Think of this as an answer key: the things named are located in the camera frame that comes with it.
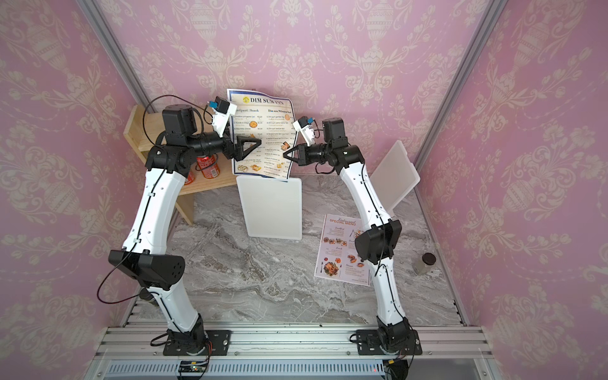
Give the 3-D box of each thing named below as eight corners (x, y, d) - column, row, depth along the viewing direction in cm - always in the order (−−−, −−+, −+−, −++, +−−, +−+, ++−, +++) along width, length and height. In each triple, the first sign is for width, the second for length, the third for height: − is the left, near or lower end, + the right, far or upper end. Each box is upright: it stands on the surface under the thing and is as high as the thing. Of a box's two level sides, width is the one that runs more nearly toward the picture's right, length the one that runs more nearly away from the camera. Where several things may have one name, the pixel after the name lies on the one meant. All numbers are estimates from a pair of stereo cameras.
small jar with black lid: (415, 276, 90) (425, 265, 82) (411, 265, 93) (421, 252, 84) (426, 276, 90) (438, 265, 82) (423, 265, 93) (434, 252, 84)
